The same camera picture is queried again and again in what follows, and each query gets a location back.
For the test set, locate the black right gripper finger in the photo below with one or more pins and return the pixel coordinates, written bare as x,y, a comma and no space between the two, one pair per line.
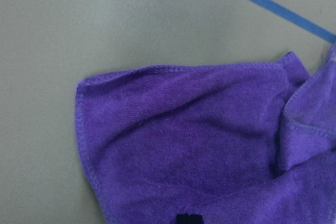
189,219

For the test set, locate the purple towel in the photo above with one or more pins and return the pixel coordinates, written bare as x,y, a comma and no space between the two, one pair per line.
244,143

